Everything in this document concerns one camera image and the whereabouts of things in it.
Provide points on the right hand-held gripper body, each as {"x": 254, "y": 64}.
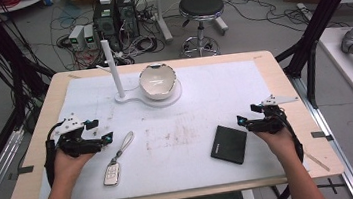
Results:
{"x": 272, "y": 122}

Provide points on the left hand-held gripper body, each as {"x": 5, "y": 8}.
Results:
{"x": 75, "y": 146}

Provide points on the black wallet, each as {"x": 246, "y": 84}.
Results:
{"x": 229, "y": 144}

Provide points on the white bowl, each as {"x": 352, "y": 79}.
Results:
{"x": 157, "y": 81}

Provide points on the person's right hand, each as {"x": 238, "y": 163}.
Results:
{"x": 280, "y": 143}

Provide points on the person's left hand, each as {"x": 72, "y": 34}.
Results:
{"x": 68, "y": 167}

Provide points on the white table mat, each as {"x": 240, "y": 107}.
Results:
{"x": 199, "y": 110}

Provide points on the black tape piece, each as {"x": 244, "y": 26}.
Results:
{"x": 26, "y": 170}
{"x": 321, "y": 135}

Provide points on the white stand with pole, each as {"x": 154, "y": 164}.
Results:
{"x": 114, "y": 69}

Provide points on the grey power supply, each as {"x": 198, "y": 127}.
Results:
{"x": 90, "y": 37}
{"x": 76, "y": 37}

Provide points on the white desk leg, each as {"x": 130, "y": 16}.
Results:
{"x": 221, "y": 24}
{"x": 162, "y": 20}

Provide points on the white board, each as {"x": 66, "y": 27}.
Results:
{"x": 349, "y": 69}

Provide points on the black computer tower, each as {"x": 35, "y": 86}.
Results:
{"x": 127, "y": 12}
{"x": 106, "y": 25}

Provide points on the white power strip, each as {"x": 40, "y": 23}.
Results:
{"x": 305, "y": 11}

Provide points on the black round stool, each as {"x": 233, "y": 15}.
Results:
{"x": 201, "y": 4}

